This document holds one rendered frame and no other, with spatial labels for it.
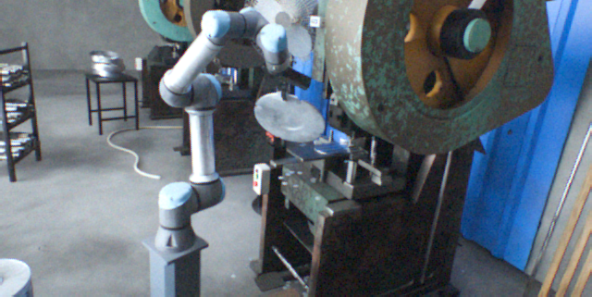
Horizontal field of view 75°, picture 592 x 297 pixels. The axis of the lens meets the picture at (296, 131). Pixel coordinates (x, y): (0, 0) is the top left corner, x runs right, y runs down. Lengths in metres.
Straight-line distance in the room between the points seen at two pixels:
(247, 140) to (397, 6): 2.33
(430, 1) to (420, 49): 0.15
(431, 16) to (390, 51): 0.25
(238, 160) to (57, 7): 5.33
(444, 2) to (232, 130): 2.20
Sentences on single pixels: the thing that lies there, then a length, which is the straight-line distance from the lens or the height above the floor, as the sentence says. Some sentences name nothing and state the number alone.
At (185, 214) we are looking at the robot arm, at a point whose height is 0.60.
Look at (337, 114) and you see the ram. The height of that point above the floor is 0.95.
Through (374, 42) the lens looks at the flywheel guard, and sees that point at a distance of 1.10.
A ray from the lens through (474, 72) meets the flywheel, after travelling 1.58.
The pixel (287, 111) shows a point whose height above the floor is 0.98.
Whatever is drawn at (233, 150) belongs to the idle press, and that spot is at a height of 0.20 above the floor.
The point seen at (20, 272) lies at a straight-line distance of 1.85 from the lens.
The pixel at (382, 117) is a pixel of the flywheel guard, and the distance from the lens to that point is 1.19.
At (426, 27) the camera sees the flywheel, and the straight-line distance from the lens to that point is 1.35.
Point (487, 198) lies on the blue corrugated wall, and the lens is 2.74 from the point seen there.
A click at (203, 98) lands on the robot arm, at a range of 1.47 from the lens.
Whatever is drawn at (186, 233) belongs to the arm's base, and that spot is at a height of 0.51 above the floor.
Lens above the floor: 1.35
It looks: 17 degrees down
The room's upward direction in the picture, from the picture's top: 5 degrees clockwise
